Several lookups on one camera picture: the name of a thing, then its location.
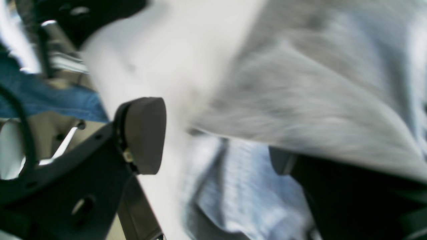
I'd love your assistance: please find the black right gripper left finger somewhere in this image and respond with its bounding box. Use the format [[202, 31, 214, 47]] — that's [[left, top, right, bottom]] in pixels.
[[1, 97, 166, 240]]

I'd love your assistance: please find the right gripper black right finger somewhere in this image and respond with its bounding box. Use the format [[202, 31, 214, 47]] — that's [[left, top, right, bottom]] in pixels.
[[269, 147, 427, 240]]

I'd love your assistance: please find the grey T-shirt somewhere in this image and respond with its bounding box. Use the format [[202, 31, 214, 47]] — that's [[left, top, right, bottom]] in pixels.
[[182, 0, 426, 240]]

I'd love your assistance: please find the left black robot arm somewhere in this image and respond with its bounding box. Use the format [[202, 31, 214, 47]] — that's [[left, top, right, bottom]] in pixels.
[[15, 0, 148, 48]]

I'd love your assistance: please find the blue fabric panel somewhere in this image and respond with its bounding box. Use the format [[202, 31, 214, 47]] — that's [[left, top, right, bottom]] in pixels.
[[0, 51, 109, 123]]

